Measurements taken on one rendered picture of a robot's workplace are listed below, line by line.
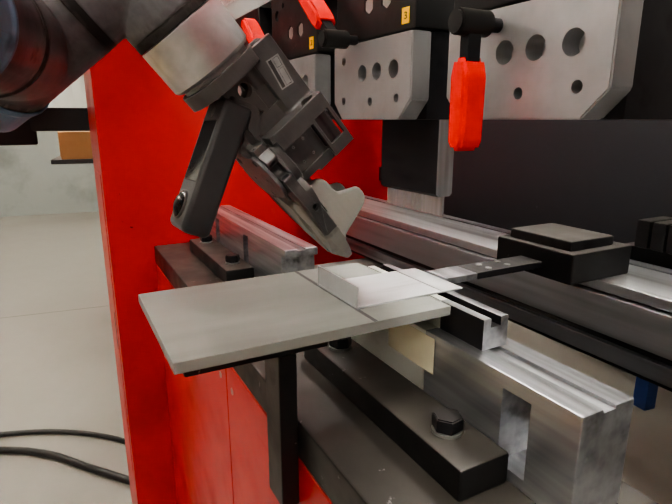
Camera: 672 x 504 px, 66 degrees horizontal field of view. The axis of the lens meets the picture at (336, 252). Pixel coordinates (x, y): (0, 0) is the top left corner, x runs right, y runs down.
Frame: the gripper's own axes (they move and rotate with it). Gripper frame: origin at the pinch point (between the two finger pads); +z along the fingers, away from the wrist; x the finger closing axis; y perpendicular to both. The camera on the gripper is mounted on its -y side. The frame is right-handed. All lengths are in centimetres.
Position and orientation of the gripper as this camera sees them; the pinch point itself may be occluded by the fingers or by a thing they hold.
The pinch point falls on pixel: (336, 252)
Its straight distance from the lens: 52.2
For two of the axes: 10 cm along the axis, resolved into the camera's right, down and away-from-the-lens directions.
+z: 5.7, 6.7, 4.8
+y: 6.8, -7.1, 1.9
